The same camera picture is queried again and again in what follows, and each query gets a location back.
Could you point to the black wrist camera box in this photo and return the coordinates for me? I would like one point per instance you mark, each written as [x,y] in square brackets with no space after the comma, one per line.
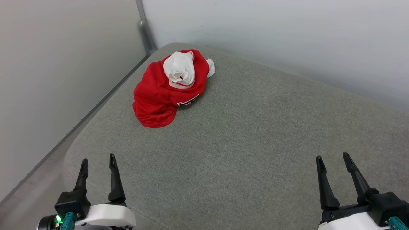
[388,204]
[72,203]

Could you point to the teal right camera connector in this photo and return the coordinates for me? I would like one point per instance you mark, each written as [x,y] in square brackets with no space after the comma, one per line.
[397,223]

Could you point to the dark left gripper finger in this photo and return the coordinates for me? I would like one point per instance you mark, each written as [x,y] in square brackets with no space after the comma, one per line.
[82,175]
[115,188]

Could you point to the grey wall base rail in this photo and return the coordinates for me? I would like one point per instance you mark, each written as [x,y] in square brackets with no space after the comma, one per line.
[73,127]

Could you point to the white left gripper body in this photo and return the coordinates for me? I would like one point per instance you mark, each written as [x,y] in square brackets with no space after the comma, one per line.
[108,214]

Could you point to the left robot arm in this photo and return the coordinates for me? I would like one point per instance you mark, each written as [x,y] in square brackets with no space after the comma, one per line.
[46,223]

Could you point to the teal camera connector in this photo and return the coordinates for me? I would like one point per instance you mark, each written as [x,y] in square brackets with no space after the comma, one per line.
[67,221]
[397,223]

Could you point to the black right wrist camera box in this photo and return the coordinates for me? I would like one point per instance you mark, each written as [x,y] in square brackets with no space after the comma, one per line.
[388,204]

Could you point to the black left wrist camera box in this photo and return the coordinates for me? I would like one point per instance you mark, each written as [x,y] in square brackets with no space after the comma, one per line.
[72,203]

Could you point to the teal left camera connector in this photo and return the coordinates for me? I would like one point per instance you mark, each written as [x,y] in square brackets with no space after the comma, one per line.
[67,221]

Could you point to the red and white jersey garment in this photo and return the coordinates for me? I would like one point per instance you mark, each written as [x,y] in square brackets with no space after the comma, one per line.
[153,99]

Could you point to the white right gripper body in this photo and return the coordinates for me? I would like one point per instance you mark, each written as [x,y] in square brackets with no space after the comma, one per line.
[351,222]

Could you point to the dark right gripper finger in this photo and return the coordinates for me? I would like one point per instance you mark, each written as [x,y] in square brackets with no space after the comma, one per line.
[327,191]
[356,177]

